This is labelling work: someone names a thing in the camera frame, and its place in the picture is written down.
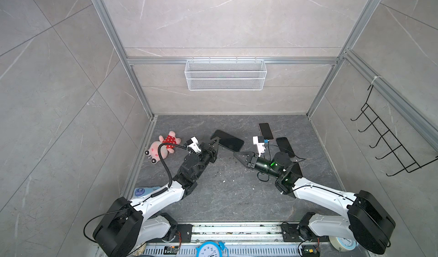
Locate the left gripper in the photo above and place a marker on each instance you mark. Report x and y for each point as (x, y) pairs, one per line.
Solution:
(210, 153)

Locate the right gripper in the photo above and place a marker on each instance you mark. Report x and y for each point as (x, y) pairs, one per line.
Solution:
(249, 163)

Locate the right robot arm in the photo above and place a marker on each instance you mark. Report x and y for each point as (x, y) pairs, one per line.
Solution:
(359, 216)

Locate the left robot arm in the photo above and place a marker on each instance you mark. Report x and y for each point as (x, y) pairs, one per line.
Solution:
(129, 224)

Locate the phone with pink edge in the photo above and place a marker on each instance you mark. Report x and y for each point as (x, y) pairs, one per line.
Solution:
(266, 132)

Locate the long black phone right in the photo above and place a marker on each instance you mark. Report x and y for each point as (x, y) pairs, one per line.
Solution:
(296, 170)

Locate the pink pig plush toy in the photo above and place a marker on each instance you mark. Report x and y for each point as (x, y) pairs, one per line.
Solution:
(156, 153)

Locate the wet wipes pack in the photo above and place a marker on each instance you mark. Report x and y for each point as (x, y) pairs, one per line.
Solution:
(142, 191)

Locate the blue alarm clock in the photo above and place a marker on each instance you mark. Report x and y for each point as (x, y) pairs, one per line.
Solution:
(212, 249)

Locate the cream alarm clock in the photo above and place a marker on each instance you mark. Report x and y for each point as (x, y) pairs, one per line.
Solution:
(343, 244)

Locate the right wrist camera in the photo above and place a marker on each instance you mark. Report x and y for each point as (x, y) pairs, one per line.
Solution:
(260, 142)

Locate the aluminium mounting rail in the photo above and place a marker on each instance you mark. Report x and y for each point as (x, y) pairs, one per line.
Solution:
(237, 232)

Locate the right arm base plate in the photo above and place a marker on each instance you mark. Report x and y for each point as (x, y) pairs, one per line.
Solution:
(295, 232)

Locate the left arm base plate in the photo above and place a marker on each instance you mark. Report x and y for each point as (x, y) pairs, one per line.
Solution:
(180, 233)

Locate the black wire hook rack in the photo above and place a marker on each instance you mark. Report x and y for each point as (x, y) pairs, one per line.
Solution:
(387, 136)

